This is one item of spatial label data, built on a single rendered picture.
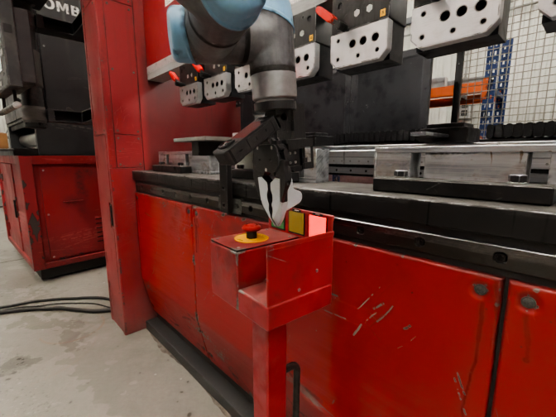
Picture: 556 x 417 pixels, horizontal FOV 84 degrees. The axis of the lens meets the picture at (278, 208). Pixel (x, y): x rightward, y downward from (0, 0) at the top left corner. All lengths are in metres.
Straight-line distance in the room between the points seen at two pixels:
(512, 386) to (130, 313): 1.67
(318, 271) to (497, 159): 0.38
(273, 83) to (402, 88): 0.90
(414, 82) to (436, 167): 0.67
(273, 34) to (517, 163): 0.47
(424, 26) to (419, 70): 0.60
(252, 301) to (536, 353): 0.43
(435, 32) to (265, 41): 0.35
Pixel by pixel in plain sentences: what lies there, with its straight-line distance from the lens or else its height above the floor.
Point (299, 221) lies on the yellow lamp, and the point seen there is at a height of 0.81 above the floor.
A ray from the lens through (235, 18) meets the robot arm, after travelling 0.38.
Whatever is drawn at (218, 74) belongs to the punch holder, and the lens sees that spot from 1.24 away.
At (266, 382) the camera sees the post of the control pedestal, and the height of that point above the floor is 0.49.
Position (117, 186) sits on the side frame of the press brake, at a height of 0.80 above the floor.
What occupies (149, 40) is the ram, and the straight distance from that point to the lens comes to 1.82.
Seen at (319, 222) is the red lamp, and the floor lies 0.82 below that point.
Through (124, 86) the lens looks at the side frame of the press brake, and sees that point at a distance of 1.78.
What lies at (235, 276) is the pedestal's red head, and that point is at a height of 0.73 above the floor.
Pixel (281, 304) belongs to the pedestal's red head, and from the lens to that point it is 0.55.
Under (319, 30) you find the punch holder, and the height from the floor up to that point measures 1.27.
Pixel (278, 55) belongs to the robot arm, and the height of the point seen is 1.10.
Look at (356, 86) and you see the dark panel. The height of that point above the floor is 1.24.
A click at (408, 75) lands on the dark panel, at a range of 1.36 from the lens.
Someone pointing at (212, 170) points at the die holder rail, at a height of 0.89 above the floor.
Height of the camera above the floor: 0.95
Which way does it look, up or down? 10 degrees down
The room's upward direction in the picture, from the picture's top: straight up
